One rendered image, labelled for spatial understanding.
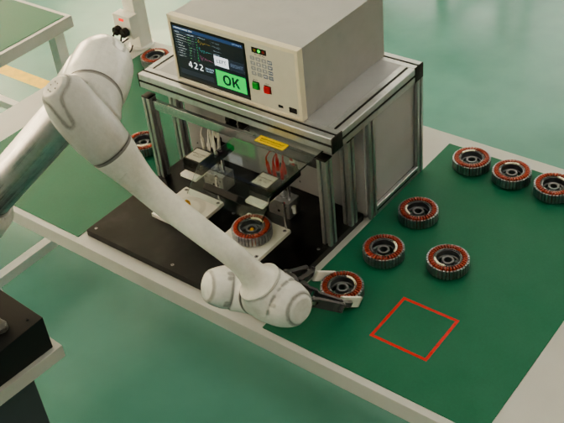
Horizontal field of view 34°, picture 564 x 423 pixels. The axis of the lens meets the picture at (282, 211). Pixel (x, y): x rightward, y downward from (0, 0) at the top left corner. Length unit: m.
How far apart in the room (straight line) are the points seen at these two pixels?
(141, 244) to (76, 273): 1.20
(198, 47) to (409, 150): 0.69
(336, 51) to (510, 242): 0.69
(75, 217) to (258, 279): 0.96
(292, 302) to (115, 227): 0.86
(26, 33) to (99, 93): 2.05
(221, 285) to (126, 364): 1.32
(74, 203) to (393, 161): 0.96
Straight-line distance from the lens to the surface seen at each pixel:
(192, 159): 2.67
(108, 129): 1.92
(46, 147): 2.17
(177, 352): 3.39
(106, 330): 3.54
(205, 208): 2.70
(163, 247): 2.61
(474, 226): 2.63
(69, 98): 1.89
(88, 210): 2.85
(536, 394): 2.22
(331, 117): 2.42
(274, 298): 2.01
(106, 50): 2.04
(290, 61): 2.33
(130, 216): 2.75
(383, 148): 2.61
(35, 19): 4.06
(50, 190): 2.98
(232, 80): 2.50
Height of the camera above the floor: 2.41
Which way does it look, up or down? 38 degrees down
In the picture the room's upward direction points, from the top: 6 degrees counter-clockwise
